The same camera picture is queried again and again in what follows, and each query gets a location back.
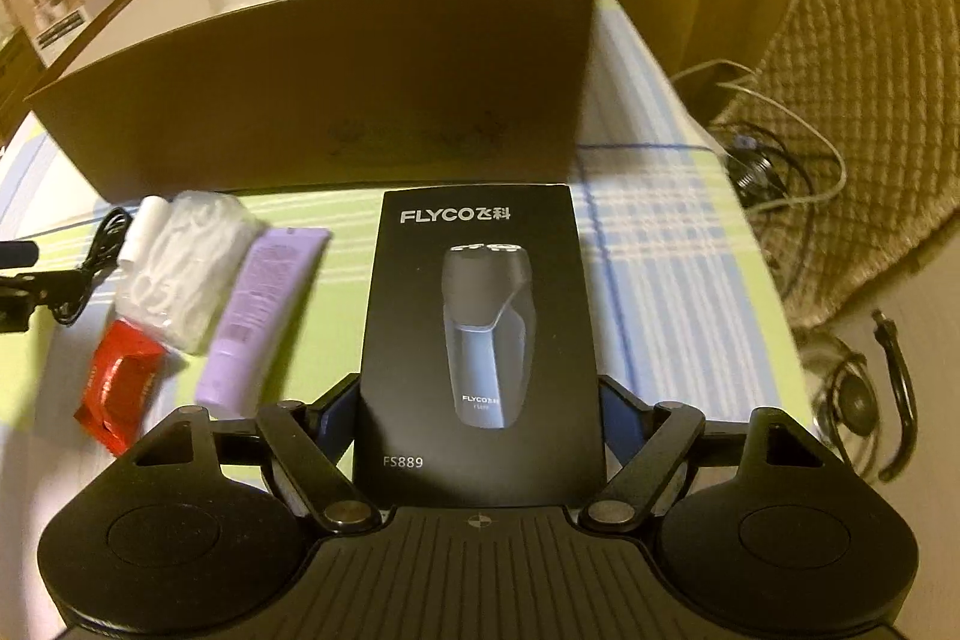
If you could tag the brown cardboard box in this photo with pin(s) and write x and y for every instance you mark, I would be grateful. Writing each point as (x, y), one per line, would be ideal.
(300, 108)

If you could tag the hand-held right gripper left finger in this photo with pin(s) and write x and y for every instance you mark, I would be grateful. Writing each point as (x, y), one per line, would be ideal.
(334, 419)

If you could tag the checked tablecloth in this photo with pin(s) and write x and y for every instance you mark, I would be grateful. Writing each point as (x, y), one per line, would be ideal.
(660, 280)

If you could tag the clear floss pick box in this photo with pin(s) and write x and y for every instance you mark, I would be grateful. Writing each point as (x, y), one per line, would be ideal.
(187, 272)

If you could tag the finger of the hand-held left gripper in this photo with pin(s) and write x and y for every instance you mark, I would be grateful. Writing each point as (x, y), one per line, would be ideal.
(45, 289)
(19, 254)

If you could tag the chair with quilted cover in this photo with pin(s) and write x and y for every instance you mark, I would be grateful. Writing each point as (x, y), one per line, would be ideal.
(862, 85)

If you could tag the black shaver box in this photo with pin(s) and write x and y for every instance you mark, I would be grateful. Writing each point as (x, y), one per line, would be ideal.
(480, 310)

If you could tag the purple cream tube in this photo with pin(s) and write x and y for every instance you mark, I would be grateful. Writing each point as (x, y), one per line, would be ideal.
(255, 317)

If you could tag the red snack packet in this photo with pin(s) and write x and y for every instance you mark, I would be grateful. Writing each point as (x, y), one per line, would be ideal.
(120, 385)

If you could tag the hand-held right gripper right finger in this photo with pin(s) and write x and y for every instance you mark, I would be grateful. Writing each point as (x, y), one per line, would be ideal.
(613, 411)

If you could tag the black headphones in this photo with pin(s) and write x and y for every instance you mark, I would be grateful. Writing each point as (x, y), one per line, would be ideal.
(855, 400)

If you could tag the white pill bottle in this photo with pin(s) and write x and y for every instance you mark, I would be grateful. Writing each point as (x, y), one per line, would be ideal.
(146, 231)

